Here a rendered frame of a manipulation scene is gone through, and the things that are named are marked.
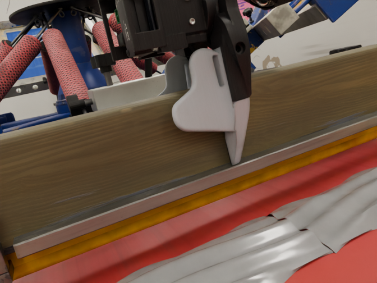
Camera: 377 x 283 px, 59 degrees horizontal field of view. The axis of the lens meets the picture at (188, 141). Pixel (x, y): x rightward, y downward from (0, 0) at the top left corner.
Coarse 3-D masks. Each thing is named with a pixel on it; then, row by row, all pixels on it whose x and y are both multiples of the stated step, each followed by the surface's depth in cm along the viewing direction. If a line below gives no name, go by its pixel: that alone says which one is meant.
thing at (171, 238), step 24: (192, 216) 30; (216, 216) 29; (240, 216) 28; (120, 240) 28; (144, 240) 27; (168, 240) 26; (192, 240) 26; (72, 264) 26; (96, 264) 25; (120, 264) 25; (144, 264) 24; (312, 264) 20; (336, 264) 20
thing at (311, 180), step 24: (360, 144) 39; (312, 168) 35; (336, 168) 33; (360, 168) 32; (240, 192) 33; (264, 192) 31; (288, 192) 30; (312, 192) 29; (360, 240) 21; (360, 264) 19
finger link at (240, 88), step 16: (224, 0) 23; (224, 16) 23; (240, 16) 23; (224, 32) 23; (240, 32) 23; (224, 48) 23; (240, 48) 23; (224, 64) 24; (240, 64) 23; (240, 80) 24; (240, 96) 24
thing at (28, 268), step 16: (352, 144) 35; (304, 160) 32; (256, 176) 30; (272, 176) 31; (224, 192) 29; (176, 208) 27; (192, 208) 28; (128, 224) 26; (144, 224) 26; (96, 240) 25; (112, 240) 26; (48, 256) 24; (64, 256) 24; (16, 272) 23; (32, 272) 24
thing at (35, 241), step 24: (360, 120) 32; (288, 144) 29; (312, 144) 30; (216, 168) 27; (240, 168) 27; (144, 192) 25; (168, 192) 24; (192, 192) 25; (96, 216) 22; (120, 216) 23; (24, 240) 21; (48, 240) 21
